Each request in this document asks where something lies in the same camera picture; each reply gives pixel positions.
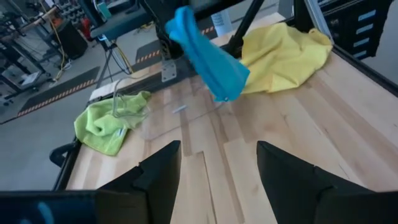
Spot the metal equipment cart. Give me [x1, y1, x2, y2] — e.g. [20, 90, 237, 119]
[0, 0, 63, 94]

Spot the yellow microfiber towel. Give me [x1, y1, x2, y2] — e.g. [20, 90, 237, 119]
[241, 22, 333, 94]

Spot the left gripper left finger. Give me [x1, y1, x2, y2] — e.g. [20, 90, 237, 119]
[95, 140, 182, 224]

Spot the silver aluminium post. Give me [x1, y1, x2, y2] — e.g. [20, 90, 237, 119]
[303, 0, 334, 41]

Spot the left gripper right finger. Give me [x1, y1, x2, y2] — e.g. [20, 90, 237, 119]
[256, 141, 374, 224]

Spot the grey side desk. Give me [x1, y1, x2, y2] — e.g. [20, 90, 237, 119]
[90, 4, 155, 41]

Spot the striped floor cable cover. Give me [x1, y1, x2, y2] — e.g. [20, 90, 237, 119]
[135, 26, 216, 65]
[17, 66, 101, 118]

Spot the black floor box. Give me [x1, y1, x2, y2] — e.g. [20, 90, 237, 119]
[57, 20, 89, 60]

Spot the blue microfiber towel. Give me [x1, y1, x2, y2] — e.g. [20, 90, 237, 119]
[164, 5, 251, 103]

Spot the small teal box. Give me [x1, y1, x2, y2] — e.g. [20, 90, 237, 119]
[96, 1, 113, 20]

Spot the white printed container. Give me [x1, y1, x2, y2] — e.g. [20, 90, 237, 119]
[210, 9, 234, 37]

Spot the pale lime microfiber towel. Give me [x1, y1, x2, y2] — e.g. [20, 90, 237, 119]
[73, 90, 152, 157]

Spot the black drawer cabinet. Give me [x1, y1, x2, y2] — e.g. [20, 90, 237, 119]
[320, 0, 393, 60]

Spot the clear plastic bin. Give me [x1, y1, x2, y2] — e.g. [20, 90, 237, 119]
[111, 73, 227, 141]

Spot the silver metal bracket plate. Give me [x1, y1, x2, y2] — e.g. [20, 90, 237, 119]
[160, 60, 178, 83]

